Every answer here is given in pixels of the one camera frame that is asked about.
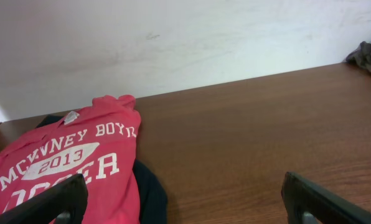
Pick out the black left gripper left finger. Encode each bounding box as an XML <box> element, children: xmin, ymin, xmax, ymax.
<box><xmin>0</xmin><ymin>174</ymin><xmax>88</xmax><ymax>224</ymax></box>

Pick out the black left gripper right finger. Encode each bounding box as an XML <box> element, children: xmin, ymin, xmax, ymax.
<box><xmin>281</xmin><ymin>172</ymin><xmax>371</xmax><ymax>224</ymax></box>

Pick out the red printed t-shirt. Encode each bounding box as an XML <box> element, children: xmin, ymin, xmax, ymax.
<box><xmin>0</xmin><ymin>95</ymin><xmax>141</xmax><ymax>223</ymax></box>

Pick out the navy blue garment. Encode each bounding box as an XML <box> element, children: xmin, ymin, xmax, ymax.
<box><xmin>33</xmin><ymin>114</ymin><xmax>167</xmax><ymax>223</ymax></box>

